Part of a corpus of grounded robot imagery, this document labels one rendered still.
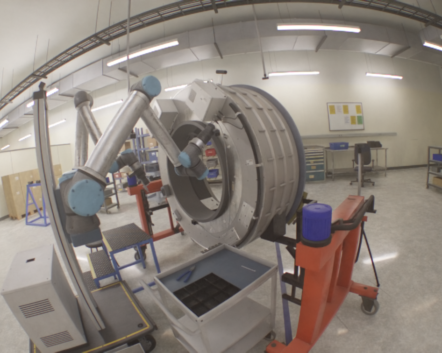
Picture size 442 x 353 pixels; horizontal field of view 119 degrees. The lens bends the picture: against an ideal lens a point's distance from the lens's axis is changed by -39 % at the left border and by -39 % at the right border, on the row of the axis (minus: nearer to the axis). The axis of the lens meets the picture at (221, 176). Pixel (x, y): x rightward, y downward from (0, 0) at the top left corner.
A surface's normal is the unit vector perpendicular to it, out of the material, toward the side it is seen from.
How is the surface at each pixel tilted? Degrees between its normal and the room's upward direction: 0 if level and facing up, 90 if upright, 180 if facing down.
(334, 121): 90
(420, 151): 90
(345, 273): 90
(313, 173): 90
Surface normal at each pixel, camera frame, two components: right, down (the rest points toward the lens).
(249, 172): -0.75, 0.18
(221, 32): -0.17, 0.18
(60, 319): 0.65, 0.06
